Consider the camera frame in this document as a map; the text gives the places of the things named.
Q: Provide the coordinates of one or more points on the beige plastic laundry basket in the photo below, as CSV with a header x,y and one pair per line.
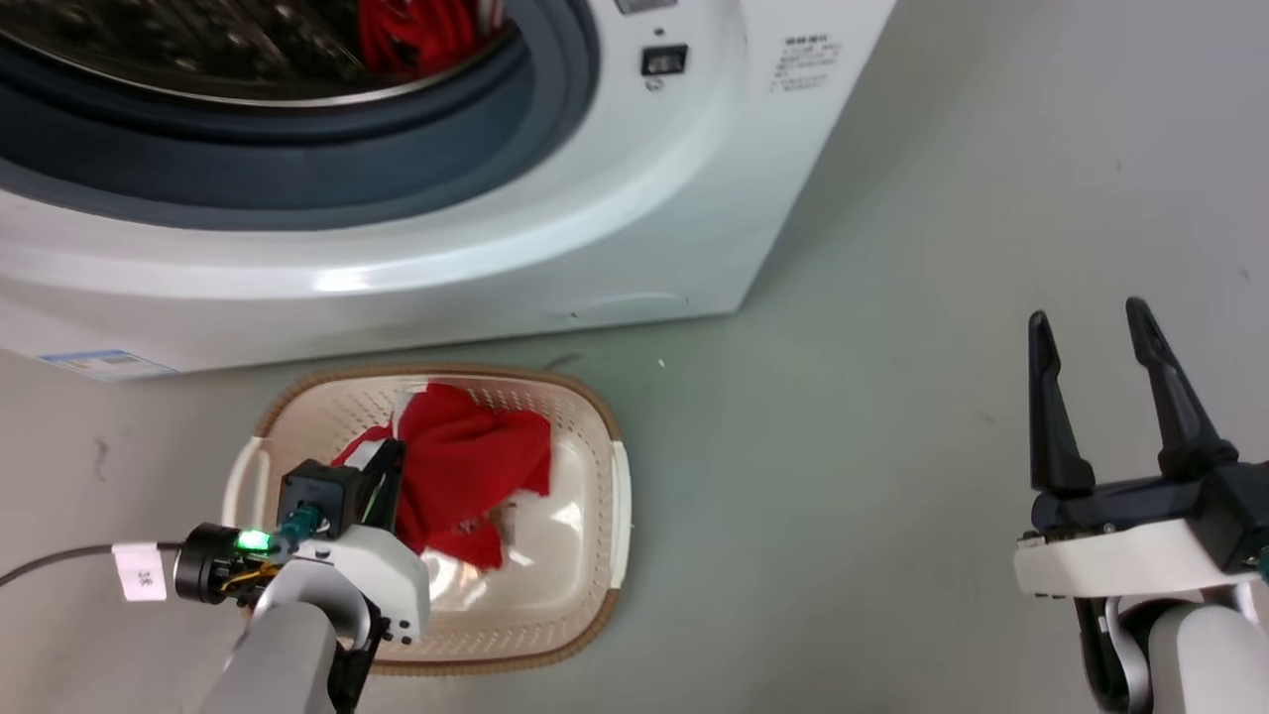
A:
x,y
575,496

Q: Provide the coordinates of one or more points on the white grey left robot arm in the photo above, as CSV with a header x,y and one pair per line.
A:
x,y
278,654

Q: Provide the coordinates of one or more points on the black door latch socket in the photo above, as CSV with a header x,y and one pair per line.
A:
x,y
664,60

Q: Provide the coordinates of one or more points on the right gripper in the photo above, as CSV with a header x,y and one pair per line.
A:
x,y
1140,545

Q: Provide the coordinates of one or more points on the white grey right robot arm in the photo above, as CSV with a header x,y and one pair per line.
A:
x,y
1200,654

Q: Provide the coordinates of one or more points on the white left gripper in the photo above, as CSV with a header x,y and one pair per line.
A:
x,y
387,580

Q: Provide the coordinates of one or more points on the red clothes in drum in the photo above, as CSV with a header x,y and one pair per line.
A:
x,y
416,35

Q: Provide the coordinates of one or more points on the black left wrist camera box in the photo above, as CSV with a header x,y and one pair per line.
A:
x,y
317,491

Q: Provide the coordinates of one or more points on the black plug with green light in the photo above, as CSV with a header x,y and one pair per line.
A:
x,y
203,563

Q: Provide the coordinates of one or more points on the white front-load washing machine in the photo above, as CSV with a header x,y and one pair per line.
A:
x,y
634,198

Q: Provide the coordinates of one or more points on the grey rubber door seal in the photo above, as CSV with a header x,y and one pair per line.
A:
x,y
297,149

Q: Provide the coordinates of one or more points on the blue white energy sticker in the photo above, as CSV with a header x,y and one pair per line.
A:
x,y
104,363

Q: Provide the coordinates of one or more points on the red garment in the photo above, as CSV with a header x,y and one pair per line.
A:
x,y
466,466

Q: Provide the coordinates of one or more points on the printed text label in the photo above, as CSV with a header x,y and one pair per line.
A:
x,y
805,64

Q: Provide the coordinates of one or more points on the stainless steel washer drum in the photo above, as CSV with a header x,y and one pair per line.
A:
x,y
198,50

